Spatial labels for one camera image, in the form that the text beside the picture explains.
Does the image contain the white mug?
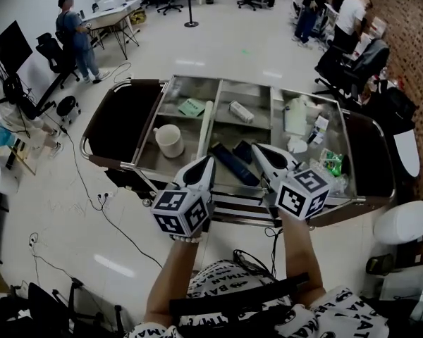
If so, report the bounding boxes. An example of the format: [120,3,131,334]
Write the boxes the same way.
[152,123,185,159]

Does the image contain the clear plastic bag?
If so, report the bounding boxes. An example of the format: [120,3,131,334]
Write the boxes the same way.
[309,158,350,197]

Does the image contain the black round bin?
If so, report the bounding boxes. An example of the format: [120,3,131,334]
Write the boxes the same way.
[365,253,396,276]

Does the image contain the black floor cable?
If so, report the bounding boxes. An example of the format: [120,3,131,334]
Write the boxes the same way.
[61,127,164,270]

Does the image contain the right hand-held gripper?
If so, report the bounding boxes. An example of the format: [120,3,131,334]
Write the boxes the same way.
[250,144,332,222]

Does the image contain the white desk black legs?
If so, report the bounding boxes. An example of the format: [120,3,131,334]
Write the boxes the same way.
[85,0,142,60]

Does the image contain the black chest strap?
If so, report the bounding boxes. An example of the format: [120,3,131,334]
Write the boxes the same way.
[168,272,311,317]

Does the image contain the small dark blue pouch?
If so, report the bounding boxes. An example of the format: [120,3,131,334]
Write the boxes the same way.
[231,139,257,165]

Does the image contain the white bead bracelet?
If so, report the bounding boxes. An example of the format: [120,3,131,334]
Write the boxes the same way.
[168,234,203,245]

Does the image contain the small white carton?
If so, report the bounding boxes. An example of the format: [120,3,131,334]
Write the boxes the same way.
[307,115,330,145]

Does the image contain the thin black cable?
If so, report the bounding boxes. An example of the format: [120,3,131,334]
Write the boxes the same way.
[265,226,282,278]

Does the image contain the person's left forearm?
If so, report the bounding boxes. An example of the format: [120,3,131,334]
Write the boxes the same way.
[142,239,202,330]

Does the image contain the white cloth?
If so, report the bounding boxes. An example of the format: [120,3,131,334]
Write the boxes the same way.
[286,135,309,154]

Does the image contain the small white carton box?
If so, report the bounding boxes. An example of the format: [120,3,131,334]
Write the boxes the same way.
[228,100,255,124]

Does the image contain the green snack packet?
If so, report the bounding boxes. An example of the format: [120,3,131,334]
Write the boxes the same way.
[318,147,345,176]

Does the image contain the office chair with grey jacket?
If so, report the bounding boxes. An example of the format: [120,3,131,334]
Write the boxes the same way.
[313,38,391,100]

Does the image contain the white plug with cable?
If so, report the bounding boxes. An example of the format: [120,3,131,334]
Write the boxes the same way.
[28,232,40,257]

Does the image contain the long dark blue tube box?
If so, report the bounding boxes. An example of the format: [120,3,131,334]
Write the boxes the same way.
[210,142,262,187]

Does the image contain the black stanchion pole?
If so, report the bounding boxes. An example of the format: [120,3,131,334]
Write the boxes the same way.
[183,0,200,28]

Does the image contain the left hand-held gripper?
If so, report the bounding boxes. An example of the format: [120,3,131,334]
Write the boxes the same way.
[150,155,217,239]

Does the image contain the person's printed white shirt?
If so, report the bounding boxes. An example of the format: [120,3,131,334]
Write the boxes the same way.
[125,258,391,338]

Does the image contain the steel service cart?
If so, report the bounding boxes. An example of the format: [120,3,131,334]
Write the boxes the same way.
[78,74,398,229]

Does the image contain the black round stool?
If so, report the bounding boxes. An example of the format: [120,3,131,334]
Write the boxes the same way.
[56,95,82,125]

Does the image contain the yellow bag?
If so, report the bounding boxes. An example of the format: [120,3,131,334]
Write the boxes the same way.
[130,8,147,25]

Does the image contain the white cardboard box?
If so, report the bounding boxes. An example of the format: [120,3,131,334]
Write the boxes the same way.
[369,15,387,37]

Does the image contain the person's right forearm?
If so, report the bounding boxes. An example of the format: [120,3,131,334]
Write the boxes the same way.
[277,209,328,306]

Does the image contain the white plastic bottle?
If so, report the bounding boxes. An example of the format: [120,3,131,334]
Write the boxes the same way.
[283,96,309,135]

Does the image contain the black bag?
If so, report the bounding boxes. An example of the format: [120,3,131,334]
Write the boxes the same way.
[364,86,419,135]

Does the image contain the black chair frame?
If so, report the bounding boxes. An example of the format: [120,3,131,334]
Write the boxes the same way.
[0,277,126,338]

